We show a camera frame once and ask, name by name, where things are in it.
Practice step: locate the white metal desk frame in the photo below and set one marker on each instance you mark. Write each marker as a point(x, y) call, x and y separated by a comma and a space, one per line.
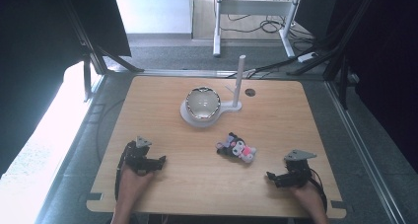
point(253, 7)

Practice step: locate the person's right hand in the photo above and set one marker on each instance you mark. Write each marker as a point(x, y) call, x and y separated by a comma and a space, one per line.
point(307, 194)

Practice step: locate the black and pink plush toy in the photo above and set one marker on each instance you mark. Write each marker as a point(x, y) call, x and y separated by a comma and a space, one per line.
point(237, 148)

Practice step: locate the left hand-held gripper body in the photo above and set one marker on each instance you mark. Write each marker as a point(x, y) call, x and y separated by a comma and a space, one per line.
point(138, 156)

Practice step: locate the white stand with pole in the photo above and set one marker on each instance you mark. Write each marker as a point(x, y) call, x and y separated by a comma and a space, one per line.
point(230, 105)

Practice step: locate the wooden table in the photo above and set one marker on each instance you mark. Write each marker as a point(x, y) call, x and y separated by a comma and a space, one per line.
point(203, 184)

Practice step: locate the person's left hand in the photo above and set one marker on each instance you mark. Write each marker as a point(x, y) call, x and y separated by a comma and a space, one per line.
point(134, 181)

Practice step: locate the dark curtain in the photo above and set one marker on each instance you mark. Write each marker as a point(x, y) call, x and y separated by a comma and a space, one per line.
point(384, 69)
point(49, 53)

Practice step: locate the shiny apple-shaped bowl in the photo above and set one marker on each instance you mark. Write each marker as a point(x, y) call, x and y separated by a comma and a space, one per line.
point(202, 103)

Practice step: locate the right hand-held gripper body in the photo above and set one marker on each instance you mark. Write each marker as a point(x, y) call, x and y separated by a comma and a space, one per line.
point(297, 169)

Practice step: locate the white power strip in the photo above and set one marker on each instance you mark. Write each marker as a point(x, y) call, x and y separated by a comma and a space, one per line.
point(307, 56)

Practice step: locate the black metal stand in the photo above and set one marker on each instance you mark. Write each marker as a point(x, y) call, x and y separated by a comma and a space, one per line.
point(332, 49)
point(95, 53)

